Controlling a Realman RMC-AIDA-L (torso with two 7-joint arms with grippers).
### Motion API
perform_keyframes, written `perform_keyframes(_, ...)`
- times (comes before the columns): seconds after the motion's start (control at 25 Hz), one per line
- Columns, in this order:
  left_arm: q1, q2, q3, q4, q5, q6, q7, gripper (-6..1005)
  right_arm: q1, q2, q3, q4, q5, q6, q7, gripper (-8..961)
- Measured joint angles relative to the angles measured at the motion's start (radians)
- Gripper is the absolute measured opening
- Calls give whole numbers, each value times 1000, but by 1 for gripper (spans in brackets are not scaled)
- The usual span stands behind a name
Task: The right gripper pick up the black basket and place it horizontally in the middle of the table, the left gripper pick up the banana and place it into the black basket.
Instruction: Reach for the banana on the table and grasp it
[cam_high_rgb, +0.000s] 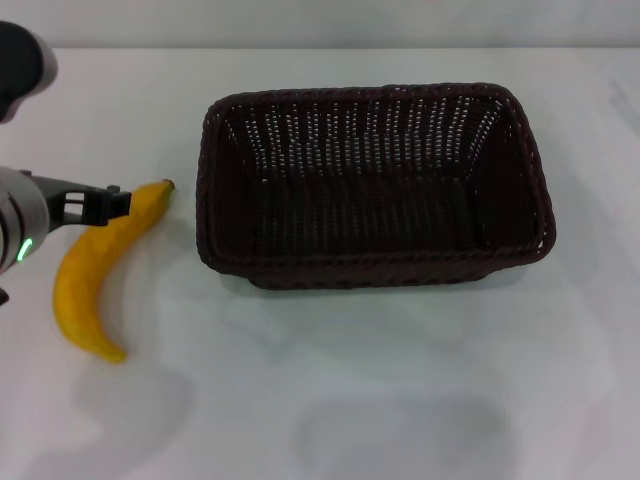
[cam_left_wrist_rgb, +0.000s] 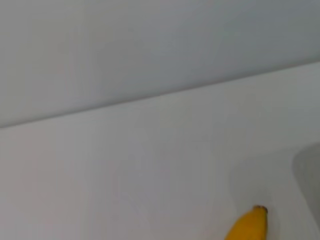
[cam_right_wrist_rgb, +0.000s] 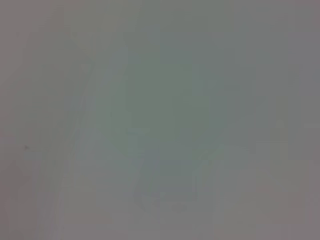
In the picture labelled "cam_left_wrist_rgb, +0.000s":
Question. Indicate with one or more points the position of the yellow banana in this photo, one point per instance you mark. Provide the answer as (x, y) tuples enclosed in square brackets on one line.
[(250, 225)]

